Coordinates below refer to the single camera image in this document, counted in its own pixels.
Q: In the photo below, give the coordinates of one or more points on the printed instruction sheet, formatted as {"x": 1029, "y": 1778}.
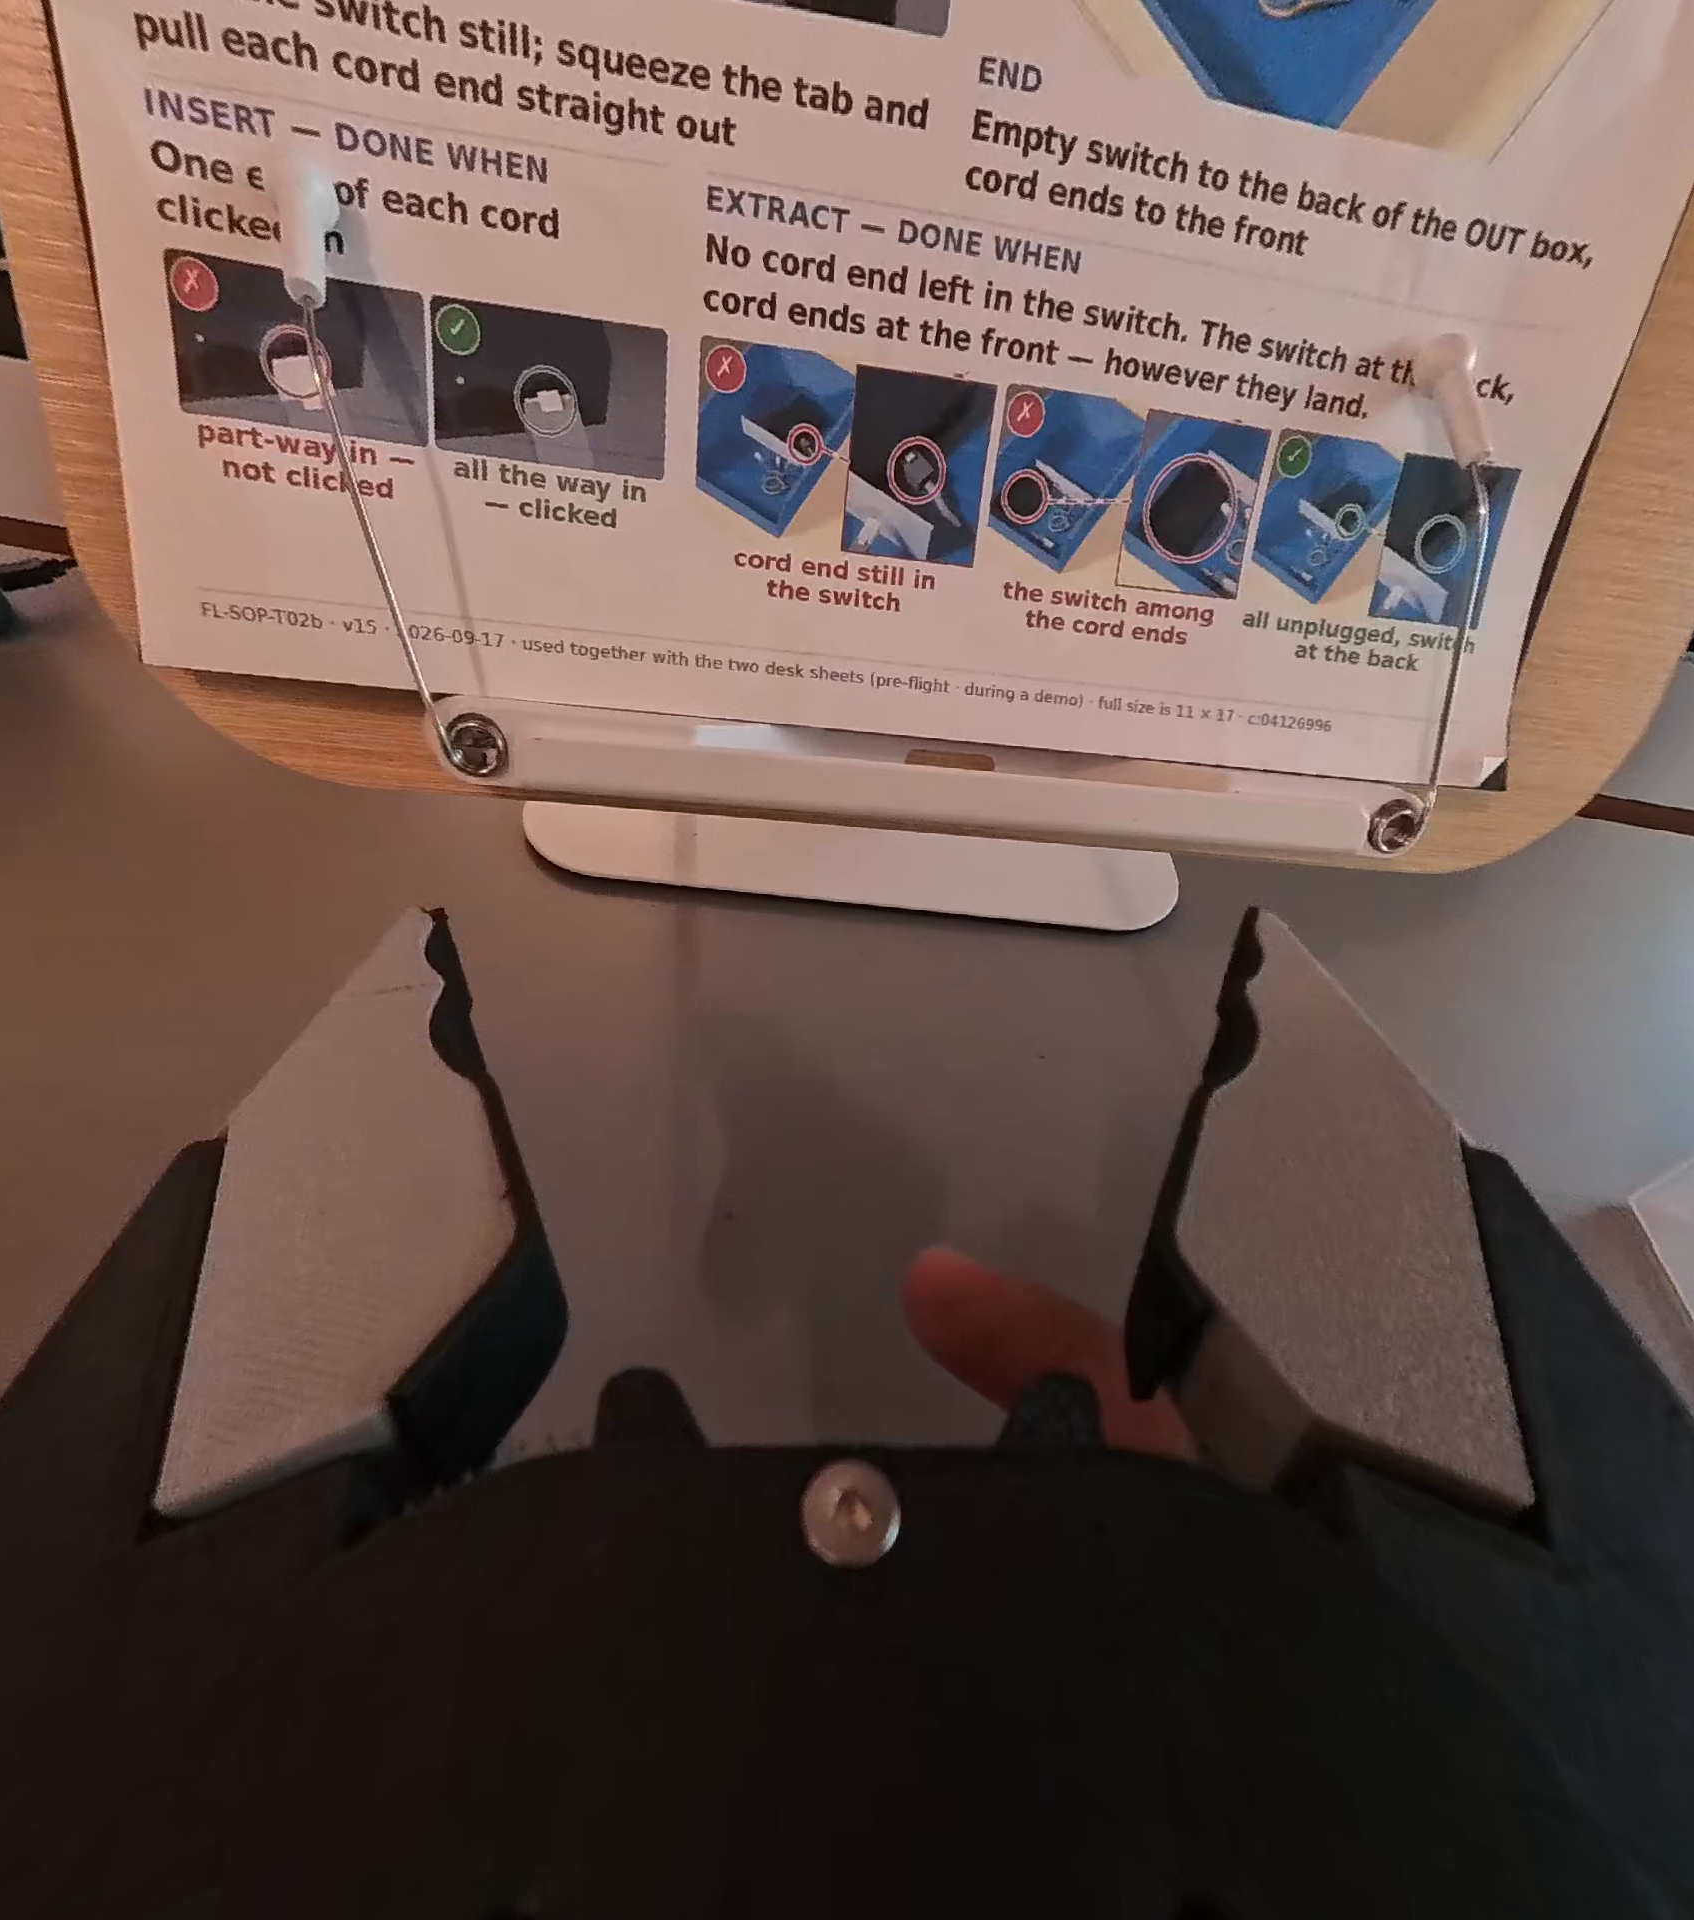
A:
{"x": 787, "y": 451}

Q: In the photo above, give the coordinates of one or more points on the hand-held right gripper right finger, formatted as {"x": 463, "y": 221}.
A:
{"x": 1358, "y": 1229}

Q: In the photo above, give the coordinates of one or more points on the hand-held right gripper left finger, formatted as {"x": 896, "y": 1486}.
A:
{"x": 323, "y": 1201}

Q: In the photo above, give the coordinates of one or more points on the person's right hand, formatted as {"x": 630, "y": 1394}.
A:
{"x": 998, "y": 1329}

